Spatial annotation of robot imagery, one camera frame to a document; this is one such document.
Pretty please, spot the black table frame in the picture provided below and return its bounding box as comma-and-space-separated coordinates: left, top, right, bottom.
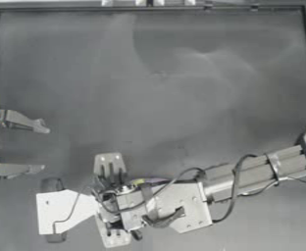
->
0, 0, 306, 184

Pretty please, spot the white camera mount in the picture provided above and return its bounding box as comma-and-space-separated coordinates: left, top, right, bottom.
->
34, 188, 100, 236

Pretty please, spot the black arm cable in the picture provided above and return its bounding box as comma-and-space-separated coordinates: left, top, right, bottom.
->
209, 153, 259, 225

